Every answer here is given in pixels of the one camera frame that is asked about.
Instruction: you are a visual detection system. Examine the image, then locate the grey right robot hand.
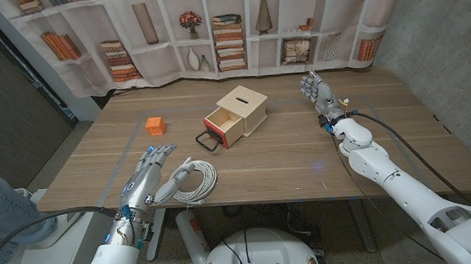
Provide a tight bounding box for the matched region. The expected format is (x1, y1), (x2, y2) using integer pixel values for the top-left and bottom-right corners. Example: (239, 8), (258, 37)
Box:
(299, 67), (349, 128)

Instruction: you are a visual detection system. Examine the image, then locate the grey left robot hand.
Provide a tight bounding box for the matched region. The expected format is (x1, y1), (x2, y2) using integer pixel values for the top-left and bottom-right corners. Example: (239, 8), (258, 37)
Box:
(115, 141), (199, 217)

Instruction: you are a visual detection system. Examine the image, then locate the white Ethernet cable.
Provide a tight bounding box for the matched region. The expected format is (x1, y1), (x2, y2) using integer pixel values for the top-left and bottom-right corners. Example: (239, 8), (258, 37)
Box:
(167, 155), (220, 207)

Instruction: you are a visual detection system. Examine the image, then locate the orange block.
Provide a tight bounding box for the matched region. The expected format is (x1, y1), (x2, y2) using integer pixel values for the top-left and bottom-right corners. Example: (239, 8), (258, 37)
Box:
(144, 116), (167, 137)

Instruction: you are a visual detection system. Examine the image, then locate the white table leg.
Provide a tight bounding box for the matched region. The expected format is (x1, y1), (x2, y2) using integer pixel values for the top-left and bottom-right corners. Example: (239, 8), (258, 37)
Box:
(143, 208), (169, 262)

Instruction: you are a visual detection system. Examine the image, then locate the white cylinder with orange label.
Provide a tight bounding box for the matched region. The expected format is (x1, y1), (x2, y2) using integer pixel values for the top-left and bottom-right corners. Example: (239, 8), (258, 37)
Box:
(174, 208), (212, 264)

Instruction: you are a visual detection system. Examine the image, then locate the wooden box with slot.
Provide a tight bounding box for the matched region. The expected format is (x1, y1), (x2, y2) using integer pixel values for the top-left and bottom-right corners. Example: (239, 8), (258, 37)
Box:
(215, 83), (271, 140)

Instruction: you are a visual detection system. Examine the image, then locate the printed bookshelf backdrop cloth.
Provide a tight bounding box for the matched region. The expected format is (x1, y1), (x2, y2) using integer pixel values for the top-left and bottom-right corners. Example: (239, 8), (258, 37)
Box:
(0, 0), (413, 103)

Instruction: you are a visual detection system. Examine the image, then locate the person's leg in blue jeans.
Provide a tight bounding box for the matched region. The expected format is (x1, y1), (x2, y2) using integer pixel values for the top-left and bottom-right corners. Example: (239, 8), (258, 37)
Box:
(0, 158), (61, 264)

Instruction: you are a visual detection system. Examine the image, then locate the white robot torso base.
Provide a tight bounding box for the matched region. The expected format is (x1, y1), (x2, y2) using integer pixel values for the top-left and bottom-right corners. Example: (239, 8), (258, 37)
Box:
(200, 223), (321, 264)

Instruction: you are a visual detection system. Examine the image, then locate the grey table leg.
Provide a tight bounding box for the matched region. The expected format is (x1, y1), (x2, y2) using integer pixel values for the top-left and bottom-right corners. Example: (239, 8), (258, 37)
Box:
(348, 196), (378, 255)

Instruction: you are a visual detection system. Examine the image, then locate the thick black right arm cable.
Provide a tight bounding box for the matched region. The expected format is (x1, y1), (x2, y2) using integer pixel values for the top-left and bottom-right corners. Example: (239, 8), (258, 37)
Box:
(351, 104), (471, 217)

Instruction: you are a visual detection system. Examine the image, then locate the red-front wooden drawer, black handle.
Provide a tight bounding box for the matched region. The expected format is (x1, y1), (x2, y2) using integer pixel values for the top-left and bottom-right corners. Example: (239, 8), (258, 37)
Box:
(193, 105), (247, 154)

